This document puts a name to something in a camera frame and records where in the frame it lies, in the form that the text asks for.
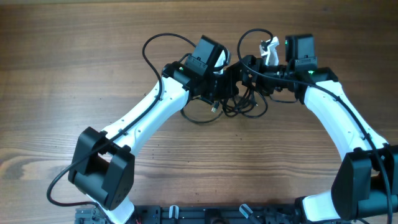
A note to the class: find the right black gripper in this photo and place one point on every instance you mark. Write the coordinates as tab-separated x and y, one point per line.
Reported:
255	78

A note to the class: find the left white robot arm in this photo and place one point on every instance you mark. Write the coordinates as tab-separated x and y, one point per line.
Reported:
103	163

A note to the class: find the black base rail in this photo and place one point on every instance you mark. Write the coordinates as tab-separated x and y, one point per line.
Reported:
278	214

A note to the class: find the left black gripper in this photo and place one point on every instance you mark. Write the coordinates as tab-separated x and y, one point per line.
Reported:
231	88

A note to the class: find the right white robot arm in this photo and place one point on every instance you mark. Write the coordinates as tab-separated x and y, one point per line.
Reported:
366	182

